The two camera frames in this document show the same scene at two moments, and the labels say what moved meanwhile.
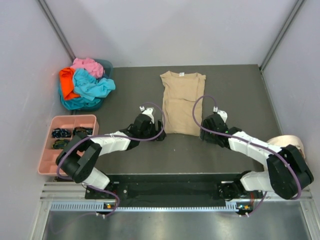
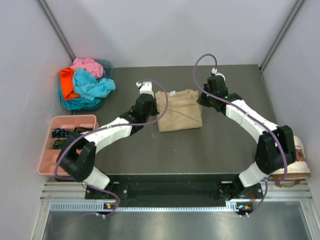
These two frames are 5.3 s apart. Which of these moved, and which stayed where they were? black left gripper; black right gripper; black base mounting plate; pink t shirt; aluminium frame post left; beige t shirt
Moved: black right gripper; black left gripper; beige t shirt
Stayed: pink t shirt; aluminium frame post left; black base mounting plate
